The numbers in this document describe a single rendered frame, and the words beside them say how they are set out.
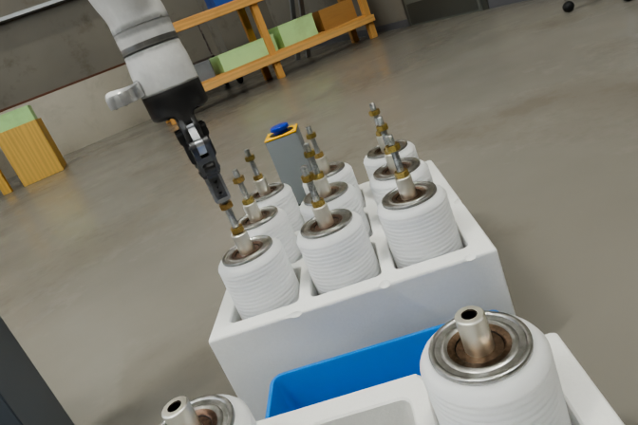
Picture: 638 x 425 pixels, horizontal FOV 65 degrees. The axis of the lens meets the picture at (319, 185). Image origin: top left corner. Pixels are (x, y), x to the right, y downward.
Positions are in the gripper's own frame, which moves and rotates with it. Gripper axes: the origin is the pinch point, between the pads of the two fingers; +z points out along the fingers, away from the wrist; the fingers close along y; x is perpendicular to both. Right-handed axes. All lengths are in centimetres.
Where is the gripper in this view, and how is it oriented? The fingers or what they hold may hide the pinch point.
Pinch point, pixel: (216, 187)
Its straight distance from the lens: 68.1
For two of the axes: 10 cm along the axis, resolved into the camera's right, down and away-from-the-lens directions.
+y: -3.3, -1.9, 9.2
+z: 3.5, 8.8, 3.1
